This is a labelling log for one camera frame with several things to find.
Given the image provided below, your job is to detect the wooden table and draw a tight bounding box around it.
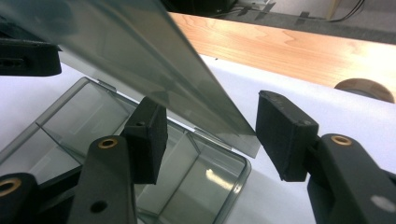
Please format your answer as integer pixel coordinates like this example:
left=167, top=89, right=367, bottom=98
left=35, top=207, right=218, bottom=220
left=167, top=12, right=396, bottom=105

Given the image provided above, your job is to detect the hanging black cable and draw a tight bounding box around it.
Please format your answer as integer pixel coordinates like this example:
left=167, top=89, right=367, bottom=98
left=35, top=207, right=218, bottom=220
left=326, top=0, right=366, bottom=23

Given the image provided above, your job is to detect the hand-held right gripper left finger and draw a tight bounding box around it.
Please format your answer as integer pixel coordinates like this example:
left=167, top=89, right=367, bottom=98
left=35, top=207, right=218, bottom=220
left=66, top=96, right=169, bottom=224

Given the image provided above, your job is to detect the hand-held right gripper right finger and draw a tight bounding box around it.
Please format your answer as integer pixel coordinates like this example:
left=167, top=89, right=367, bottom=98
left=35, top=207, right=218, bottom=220
left=255, top=90, right=396, bottom=224

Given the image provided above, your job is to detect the black tape strip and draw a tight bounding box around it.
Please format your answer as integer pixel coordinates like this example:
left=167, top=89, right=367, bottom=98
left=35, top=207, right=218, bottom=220
left=293, top=10, right=311, bottom=26
left=236, top=7, right=254, bottom=17
left=254, top=1, right=277, bottom=21

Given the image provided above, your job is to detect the round table cable hole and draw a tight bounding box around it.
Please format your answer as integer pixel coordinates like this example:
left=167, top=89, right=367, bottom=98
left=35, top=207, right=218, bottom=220
left=333, top=77, right=396, bottom=105

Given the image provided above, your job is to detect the clear grey compartment box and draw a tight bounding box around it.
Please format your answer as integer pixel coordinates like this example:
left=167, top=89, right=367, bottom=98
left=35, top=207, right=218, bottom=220
left=0, top=0, right=262, bottom=224

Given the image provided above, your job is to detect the white board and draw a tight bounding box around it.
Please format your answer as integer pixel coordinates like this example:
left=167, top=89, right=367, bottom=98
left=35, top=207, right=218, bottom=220
left=0, top=54, right=396, bottom=224

